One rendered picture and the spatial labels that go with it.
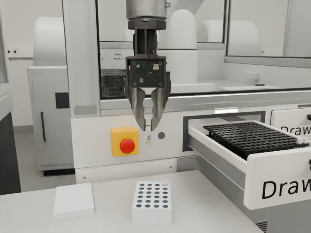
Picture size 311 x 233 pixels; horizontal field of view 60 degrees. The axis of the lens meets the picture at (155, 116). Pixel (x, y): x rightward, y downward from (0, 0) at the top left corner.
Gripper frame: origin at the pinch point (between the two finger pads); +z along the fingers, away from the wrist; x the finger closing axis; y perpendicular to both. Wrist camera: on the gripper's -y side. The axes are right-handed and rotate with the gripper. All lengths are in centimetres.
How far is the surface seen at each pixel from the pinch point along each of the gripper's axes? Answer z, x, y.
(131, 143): 8.8, -5.2, -12.6
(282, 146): 7.2, 31.4, -6.6
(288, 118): 7, 45, -34
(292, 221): 49, 54, -39
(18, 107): 62, -198, -312
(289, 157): 5.4, 27.5, 4.9
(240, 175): 10.7, 19.5, 1.6
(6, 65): -8, -81, -91
